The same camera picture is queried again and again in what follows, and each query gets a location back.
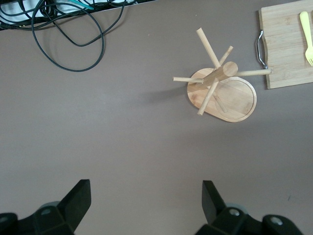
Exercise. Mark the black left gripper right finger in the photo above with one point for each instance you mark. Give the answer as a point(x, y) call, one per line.
point(215, 208)

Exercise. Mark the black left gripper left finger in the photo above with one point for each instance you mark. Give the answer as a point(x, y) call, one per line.
point(73, 208)

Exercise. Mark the wooden mug tree stand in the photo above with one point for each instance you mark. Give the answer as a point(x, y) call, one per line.
point(232, 102)

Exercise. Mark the yellow plastic fork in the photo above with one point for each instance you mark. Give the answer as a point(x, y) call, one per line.
point(308, 36)

